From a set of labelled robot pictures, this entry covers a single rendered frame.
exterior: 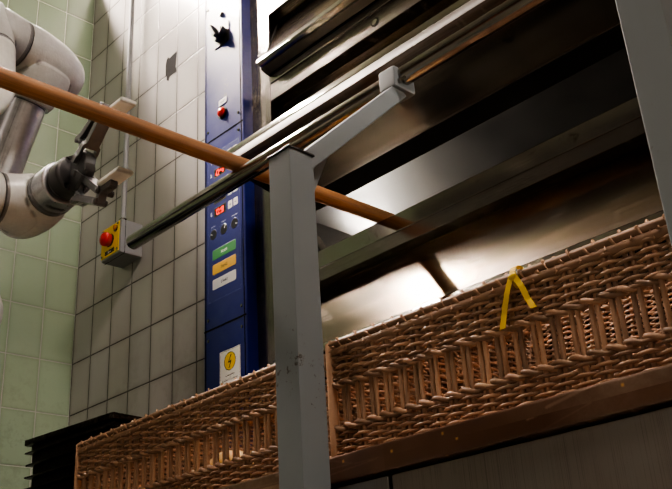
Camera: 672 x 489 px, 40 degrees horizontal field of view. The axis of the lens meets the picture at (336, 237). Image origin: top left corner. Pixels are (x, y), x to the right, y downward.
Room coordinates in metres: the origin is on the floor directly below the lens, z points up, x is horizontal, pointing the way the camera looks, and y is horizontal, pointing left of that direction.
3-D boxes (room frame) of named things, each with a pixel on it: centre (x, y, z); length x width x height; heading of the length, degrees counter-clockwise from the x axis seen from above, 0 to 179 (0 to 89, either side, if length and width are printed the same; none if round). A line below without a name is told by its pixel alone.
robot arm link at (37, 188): (1.52, 0.51, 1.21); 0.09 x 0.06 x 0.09; 134
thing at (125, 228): (2.32, 0.59, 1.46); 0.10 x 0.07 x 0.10; 45
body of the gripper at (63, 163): (1.47, 0.46, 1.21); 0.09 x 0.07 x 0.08; 44
